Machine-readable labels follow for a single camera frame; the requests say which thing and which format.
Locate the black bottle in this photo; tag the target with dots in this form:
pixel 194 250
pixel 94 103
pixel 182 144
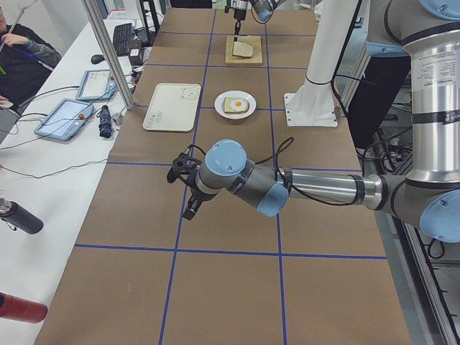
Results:
pixel 19 217

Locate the seated person in black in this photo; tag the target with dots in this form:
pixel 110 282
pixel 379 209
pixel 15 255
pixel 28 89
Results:
pixel 26 63

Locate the black power strip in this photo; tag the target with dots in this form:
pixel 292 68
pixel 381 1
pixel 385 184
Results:
pixel 134 77

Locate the black keyboard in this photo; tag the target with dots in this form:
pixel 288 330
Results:
pixel 122 38

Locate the aluminium frame post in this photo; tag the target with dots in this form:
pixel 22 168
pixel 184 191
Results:
pixel 104 41

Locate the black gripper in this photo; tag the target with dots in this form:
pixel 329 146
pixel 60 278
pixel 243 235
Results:
pixel 238 14
pixel 200 195

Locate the near blue teach pendant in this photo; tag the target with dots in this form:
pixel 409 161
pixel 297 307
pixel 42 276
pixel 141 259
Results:
pixel 65 120

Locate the cream bear tray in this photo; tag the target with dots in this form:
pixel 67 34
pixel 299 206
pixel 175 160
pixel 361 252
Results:
pixel 173 107

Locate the black computer mouse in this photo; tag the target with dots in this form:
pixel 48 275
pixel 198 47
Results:
pixel 96 59

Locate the folded dark blue umbrella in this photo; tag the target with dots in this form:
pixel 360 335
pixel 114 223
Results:
pixel 105 127

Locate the white pedestal column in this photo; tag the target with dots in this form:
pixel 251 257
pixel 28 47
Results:
pixel 313 104

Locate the small silver metal cylinder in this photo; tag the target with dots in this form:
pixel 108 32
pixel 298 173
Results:
pixel 117 118

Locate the white round plate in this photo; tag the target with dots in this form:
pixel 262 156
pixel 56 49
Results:
pixel 219 104

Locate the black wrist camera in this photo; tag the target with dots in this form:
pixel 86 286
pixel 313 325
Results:
pixel 184 167

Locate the wooden cutting board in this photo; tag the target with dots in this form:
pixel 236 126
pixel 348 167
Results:
pixel 256 59

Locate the white bread slice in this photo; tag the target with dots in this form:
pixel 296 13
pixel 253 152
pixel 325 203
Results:
pixel 242 50

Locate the blue teach pendant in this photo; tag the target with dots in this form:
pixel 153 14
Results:
pixel 96 85
pixel 65 120

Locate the toast with fried egg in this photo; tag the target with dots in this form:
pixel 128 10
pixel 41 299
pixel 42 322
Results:
pixel 235 105

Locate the red bottle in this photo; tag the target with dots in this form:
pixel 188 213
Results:
pixel 19 309

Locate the far blue teach pendant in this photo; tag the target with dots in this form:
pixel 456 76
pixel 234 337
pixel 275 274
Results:
pixel 96 85

